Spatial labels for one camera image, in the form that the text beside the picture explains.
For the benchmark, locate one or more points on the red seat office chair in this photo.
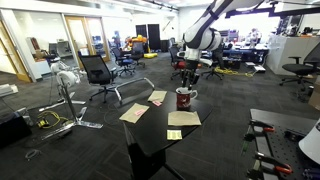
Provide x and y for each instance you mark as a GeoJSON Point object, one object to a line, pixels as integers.
{"type": "Point", "coordinates": [176, 64]}

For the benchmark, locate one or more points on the cardboard box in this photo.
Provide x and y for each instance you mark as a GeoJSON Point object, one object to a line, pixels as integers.
{"type": "Point", "coordinates": [315, 96]}

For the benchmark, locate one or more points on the pink sugar packet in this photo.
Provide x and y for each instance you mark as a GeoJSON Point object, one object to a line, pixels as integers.
{"type": "Point", "coordinates": [157, 103]}
{"type": "Point", "coordinates": [140, 112]}

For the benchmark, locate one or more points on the black mesh office chair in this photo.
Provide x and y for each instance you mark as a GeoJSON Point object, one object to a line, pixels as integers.
{"type": "Point", "coordinates": [97, 71]}

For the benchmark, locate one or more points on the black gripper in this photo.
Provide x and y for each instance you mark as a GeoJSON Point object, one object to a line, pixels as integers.
{"type": "Point", "coordinates": [192, 66]}

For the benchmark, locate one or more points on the wooden framed glass door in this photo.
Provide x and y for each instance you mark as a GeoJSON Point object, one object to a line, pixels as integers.
{"type": "Point", "coordinates": [87, 38]}

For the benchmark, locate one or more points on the white cabinet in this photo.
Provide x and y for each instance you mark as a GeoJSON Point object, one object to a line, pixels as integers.
{"type": "Point", "coordinates": [290, 55]}

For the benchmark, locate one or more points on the black box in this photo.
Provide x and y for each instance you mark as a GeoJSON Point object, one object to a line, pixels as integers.
{"type": "Point", "coordinates": [13, 130]}

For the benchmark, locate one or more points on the dark long desk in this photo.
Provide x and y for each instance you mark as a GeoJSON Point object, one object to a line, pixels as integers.
{"type": "Point", "coordinates": [243, 50]}

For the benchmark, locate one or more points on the chrome tube frame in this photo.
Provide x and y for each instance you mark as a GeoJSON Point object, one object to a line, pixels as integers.
{"type": "Point", "coordinates": [133, 83]}

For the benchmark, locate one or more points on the blue seat office chair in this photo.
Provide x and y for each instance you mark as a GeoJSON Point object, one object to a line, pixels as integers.
{"type": "Point", "coordinates": [124, 61]}

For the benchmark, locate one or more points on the black table pedestal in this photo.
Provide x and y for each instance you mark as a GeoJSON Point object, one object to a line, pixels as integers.
{"type": "Point", "coordinates": [146, 160]}

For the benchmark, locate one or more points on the black armrest office chair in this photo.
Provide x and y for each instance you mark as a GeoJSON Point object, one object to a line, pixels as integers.
{"type": "Point", "coordinates": [301, 68]}

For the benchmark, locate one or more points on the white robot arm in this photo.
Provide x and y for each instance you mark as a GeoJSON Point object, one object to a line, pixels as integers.
{"type": "Point", "coordinates": [203, 36]}

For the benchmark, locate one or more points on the tall black cabinets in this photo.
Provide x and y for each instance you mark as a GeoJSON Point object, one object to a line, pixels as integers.
{"type": "Point", "coordinates": [150, 35]}

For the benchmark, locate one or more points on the silver stand white head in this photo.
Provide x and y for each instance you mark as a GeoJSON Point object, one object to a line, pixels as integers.
{"type": "Point", "coordinates": [71, 100]}
{"type": "Point", "coordinates": [57, 67]}

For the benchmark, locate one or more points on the small brown paper napkin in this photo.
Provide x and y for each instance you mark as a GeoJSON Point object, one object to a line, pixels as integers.
{"type": "Point", "coordinates": [132, 114]}

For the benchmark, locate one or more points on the black perforated breadboard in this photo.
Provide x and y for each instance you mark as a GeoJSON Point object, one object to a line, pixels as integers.
{"type": "Point", "coordinates": [286, 146]}

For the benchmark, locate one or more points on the red mug white inside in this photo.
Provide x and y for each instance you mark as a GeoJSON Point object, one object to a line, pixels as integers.
{"type": "Point", "coordinates": [184, 98]}

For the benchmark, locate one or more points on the yellow floor object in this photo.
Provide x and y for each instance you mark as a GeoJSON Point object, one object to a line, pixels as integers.
{"type": "Point", "coordinates": [150, 55]}

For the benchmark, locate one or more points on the large brown paper napkin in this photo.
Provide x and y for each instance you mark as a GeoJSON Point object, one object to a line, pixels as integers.
{"type": "Point", "coordinates": [184, 118]}

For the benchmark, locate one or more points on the white cone shaped cover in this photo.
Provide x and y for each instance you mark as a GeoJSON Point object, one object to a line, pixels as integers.
{"type": "Point", "coordinates": [311, 144]}

